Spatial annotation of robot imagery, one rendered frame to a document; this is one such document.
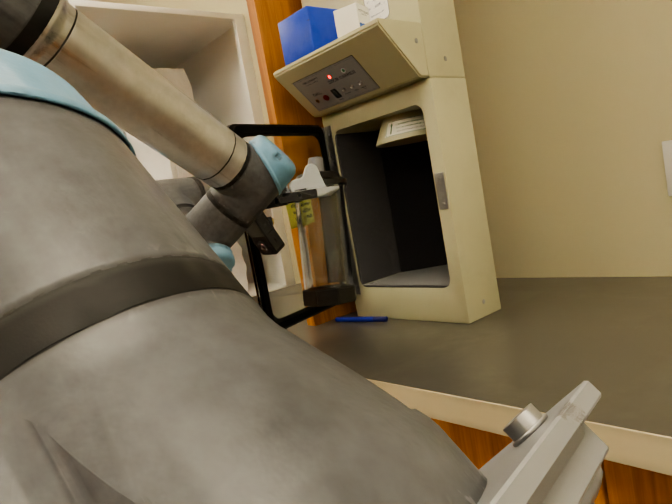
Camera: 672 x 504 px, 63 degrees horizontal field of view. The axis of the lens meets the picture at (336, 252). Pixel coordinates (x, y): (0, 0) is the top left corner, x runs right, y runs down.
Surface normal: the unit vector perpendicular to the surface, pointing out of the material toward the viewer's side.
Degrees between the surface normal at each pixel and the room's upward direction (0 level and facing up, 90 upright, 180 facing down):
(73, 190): 48
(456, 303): 90
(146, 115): 124
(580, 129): 90
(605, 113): 90
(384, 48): 135
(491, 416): 90
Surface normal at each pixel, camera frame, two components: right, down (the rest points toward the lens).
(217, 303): 0.59, -0.75
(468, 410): -0.74, 0.20
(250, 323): 0.39, -0.90
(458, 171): 0.65, -0.04
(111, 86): 0.51, 0.54
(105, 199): 0.47, -0.72
